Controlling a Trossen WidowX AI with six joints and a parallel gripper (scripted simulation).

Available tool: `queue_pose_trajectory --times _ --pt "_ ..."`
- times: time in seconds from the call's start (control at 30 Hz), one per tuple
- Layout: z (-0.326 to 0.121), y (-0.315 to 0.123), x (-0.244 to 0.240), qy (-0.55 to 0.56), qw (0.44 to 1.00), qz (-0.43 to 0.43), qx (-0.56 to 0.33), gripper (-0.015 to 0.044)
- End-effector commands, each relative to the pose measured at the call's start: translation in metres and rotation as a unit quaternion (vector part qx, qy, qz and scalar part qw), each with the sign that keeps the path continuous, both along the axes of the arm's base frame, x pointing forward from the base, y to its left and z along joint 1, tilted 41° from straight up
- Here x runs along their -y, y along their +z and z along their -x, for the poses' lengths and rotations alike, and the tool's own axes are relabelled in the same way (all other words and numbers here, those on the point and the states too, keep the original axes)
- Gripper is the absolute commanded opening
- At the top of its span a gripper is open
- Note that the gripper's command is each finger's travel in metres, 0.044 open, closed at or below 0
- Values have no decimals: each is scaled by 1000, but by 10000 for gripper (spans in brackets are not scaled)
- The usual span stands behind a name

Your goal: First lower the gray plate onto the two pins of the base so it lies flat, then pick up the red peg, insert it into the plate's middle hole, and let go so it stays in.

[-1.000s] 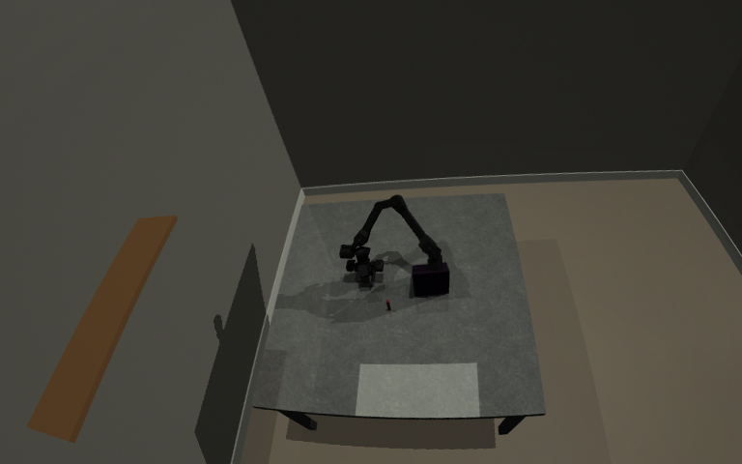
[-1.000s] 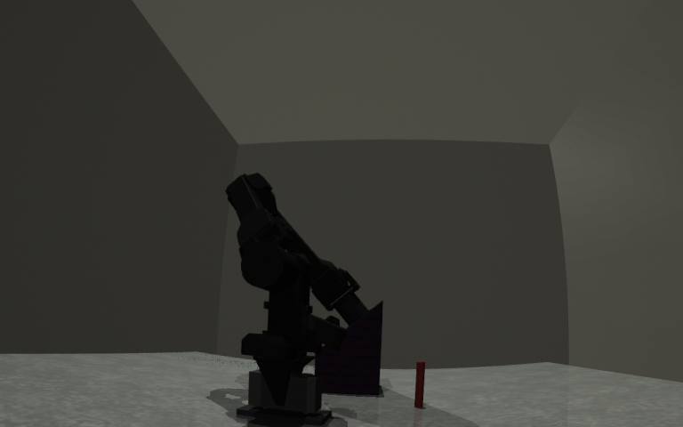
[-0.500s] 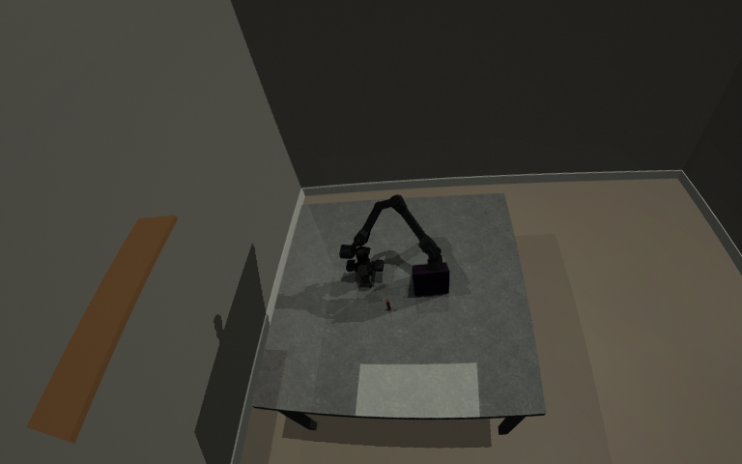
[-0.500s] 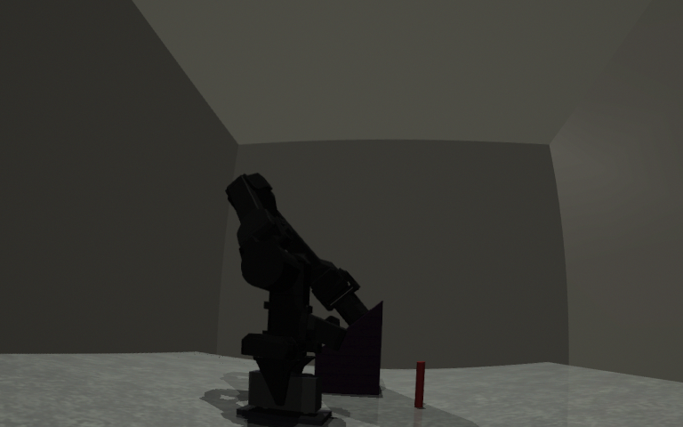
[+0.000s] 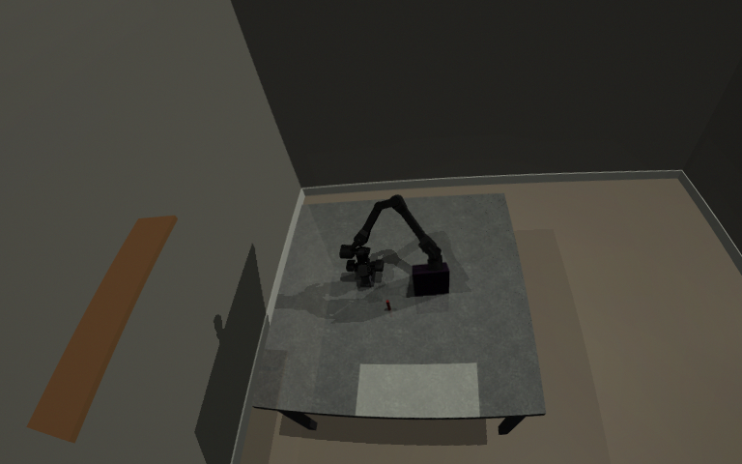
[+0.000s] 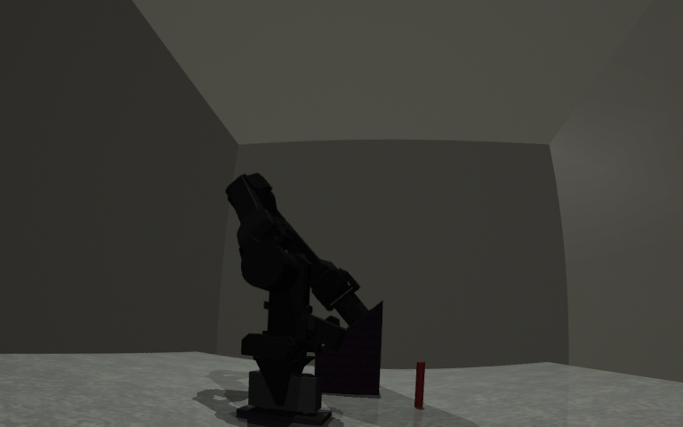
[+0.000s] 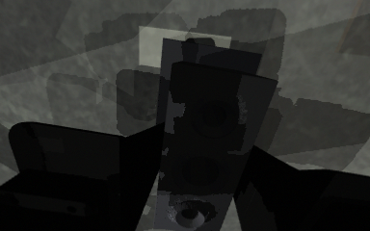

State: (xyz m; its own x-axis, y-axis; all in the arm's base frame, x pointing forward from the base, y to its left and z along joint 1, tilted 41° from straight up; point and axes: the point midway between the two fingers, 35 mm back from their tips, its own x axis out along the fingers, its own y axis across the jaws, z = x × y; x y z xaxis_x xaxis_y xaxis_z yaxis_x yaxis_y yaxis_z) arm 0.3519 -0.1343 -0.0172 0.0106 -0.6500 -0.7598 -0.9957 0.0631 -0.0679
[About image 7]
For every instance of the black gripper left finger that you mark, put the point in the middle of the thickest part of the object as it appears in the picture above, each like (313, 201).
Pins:
(129, 165)

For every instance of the dark grey plate with holes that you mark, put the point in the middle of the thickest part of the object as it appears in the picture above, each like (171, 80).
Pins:
(213, 117)

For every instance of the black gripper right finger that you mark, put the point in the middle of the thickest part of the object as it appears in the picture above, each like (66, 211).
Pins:
(273, 196)

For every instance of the dark grey base with two pins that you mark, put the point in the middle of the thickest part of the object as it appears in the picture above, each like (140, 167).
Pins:
(174, 51)

